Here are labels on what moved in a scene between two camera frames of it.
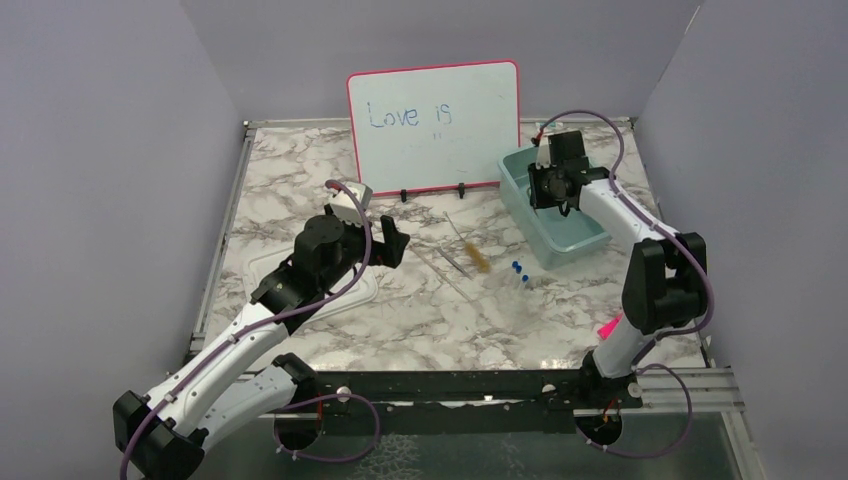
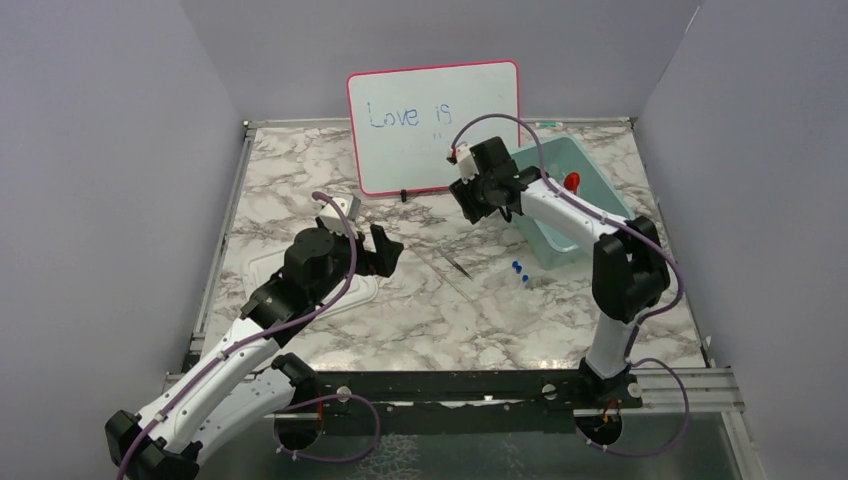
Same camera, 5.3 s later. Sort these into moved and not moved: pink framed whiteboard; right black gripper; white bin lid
Moved: right black gripper
Not moved: white bin lid; pink framed whiteboard
